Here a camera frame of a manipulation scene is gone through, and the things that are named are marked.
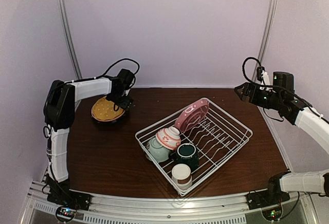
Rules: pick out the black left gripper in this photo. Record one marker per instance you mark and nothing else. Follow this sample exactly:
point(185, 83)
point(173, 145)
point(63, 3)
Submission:
point(124, 105)

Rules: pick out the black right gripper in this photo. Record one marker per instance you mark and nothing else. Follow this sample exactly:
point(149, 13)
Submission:
point(253, 94)

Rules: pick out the yellow dotted plate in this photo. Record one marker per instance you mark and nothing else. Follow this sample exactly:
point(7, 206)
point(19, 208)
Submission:
point(103, 111)

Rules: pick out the black rimmed white plate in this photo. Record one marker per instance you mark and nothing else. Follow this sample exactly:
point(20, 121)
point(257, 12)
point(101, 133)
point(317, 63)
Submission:
point(120, 119)

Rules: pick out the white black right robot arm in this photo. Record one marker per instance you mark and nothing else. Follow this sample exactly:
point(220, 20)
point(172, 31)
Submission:
point(281, 97)

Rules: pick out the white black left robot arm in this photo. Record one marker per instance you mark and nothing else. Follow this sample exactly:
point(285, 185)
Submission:
point(59, 111)

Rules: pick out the pink white floral bowl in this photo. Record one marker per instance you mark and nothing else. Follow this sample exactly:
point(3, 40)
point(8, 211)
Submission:
point(169, 137)

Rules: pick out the pale green bowl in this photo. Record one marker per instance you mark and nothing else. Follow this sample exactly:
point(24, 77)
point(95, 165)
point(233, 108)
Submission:
point(158, 151)

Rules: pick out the dark green mug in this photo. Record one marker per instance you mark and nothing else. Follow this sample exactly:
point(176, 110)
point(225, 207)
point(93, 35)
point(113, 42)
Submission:
point(186, 154)

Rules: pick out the white brown cup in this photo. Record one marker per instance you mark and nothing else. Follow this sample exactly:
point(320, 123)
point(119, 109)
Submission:
point(181, 176)

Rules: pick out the right circuit board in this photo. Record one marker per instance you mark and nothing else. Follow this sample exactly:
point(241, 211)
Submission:
point(272, 214)

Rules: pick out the circuit board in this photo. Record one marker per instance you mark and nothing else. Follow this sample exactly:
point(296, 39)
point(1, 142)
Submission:
point(272, 214)
point(65, 214)

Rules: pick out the left circuit board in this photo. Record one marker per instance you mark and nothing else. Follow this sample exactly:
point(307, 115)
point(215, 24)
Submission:
point(65, 214)

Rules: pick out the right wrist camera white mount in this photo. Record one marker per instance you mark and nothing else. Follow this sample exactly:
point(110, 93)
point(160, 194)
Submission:
point(262, 76)

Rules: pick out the white wire dish rack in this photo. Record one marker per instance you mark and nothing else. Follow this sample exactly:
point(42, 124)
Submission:
point(218, 137)

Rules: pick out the right aluminium frame post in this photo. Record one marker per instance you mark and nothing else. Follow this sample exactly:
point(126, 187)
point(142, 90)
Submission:
point(272, 7)

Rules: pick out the aluminium frame post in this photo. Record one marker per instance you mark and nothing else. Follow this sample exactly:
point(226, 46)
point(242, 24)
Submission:
point(69, 40)
point(272, 7)

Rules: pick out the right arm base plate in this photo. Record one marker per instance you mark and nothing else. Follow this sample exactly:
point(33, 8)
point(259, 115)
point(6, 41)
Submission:
point(262, 199)

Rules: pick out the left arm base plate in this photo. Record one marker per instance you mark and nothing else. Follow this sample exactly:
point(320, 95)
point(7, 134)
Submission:
point(71, 199)

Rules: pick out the front aluminium rail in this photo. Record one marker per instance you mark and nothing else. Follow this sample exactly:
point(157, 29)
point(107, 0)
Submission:
point(114, 209)

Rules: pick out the left aluminium frame post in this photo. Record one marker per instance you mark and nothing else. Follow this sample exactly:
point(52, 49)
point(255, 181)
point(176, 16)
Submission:
point(69, 40)

